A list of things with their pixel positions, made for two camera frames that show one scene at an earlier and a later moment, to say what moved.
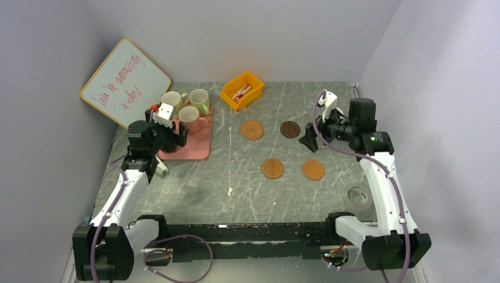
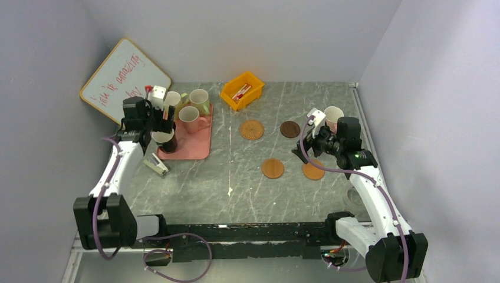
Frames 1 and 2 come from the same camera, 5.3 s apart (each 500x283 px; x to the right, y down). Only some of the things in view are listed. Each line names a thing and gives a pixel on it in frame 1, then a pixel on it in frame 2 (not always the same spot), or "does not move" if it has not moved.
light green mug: (199, 98) does not move
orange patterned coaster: (313, 170) does not move
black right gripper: (309, 138) -> (311, 141)
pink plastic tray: (198, 145) does not move
